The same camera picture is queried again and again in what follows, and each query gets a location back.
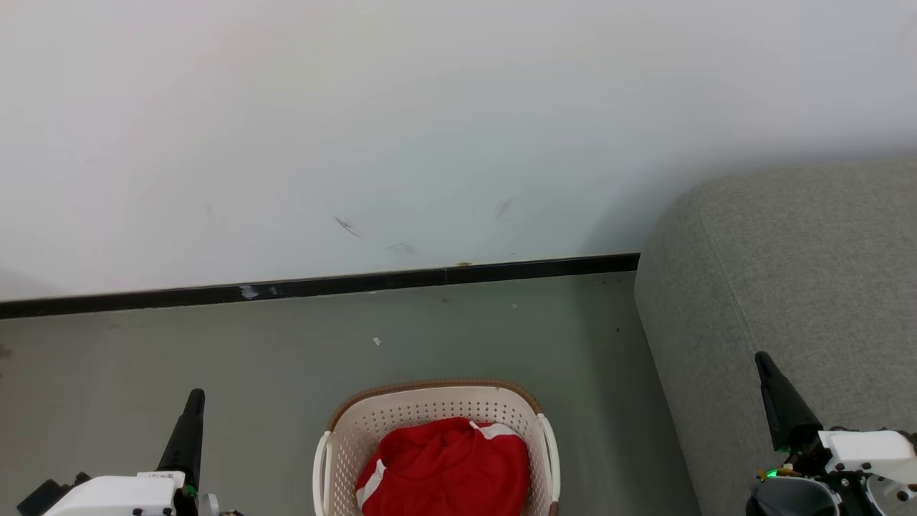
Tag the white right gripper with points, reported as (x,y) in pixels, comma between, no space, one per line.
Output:
(870,451)

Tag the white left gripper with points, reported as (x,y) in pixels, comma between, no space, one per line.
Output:
(114,496)

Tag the red garment with white trim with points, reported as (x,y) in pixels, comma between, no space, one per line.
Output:
(444,473)

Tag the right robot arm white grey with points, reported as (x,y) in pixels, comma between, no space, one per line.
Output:
(788,498)

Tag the grey fabric sofa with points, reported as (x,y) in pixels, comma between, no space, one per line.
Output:
(788,287)

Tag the cream perforated plastic laundry basket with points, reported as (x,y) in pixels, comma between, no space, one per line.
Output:
(430,401)

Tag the black wall baseboard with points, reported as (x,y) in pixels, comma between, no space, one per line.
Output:
(286,289)

